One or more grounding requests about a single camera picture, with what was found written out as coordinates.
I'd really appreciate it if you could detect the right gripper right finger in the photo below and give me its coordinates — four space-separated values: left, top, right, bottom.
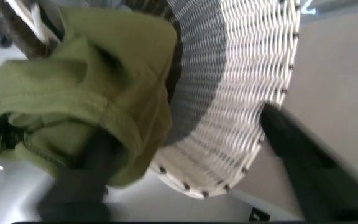
260 104 358 222

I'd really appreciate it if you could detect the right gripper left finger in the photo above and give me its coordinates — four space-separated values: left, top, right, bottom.
38 129 127 222

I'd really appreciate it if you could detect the green printed shirt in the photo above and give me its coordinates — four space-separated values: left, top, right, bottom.
0 6 183 189

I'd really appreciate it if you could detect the white laundry basket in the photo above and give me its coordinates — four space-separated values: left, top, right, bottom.
0 0 301 200

